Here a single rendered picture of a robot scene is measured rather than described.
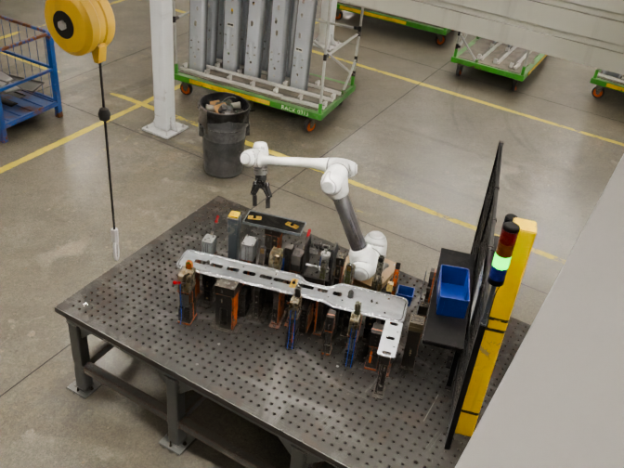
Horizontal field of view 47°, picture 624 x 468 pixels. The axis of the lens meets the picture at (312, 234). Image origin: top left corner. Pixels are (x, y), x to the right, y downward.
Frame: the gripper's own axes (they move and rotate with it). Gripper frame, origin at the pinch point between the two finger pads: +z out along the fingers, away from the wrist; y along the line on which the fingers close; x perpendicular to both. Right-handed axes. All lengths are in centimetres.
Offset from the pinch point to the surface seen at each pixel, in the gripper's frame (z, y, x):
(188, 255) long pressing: 24, 4, -59
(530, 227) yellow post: -16, 207, -18
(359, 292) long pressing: 42, 86, 4
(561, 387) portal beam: -63, 357, -270
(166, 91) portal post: -74, -296, 112
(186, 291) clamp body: 39, 23, -74
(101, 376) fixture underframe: 102, -37, -100
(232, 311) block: 52, 39, -53
